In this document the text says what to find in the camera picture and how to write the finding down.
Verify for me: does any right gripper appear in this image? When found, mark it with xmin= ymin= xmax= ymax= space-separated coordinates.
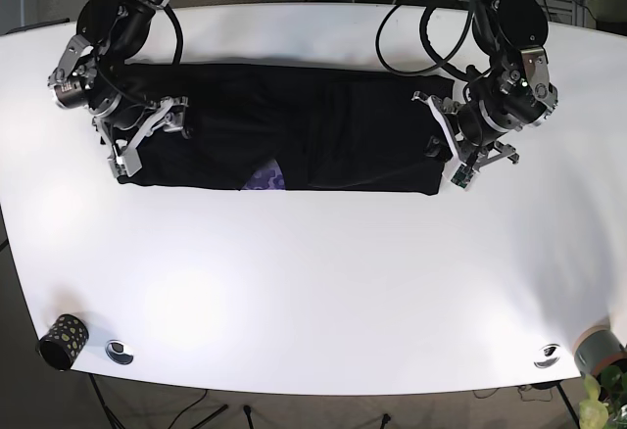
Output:
xmin=96 ymin=96 xmax=194 ymax=179

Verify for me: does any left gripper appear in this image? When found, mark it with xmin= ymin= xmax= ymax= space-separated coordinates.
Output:
xmin=412 ymin=91 xmax=522 ymax=189

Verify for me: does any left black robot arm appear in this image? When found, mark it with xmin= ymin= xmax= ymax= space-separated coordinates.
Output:
xmin=412 ymin=0 xmax=558 ymax=189

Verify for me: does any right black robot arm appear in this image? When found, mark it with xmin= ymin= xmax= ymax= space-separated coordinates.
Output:
xmin=47 ymin=0 xmax=189 ymax=178

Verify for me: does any right silver table grommet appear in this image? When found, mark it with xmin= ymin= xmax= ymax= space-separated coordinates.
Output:
xmin=533 ymin=343 xmax=562 ymax=369

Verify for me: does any silver table grommet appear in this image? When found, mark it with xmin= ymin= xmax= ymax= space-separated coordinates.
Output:
xmin=533 ymin=343 xmax=562 ymax=369
xmin=105 ymin=340 xmax=134 ymax=365

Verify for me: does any grey flower pot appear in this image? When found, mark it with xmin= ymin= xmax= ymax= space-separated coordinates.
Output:
xmin=572 ymin=326 xmax=626 ymax=377

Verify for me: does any left silver table grommet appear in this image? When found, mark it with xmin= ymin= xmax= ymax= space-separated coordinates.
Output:
xmin=105 ymin=340 xmax=134 ymax=365

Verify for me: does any black gold-dotted cup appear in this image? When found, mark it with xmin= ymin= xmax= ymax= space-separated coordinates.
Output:
xmin=36 ymin=313 xmax=89 ymax=371

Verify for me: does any green potted plant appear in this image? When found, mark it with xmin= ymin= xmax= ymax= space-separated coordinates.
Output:
xmin=579 ymin=364 xmax=626 ymax=429

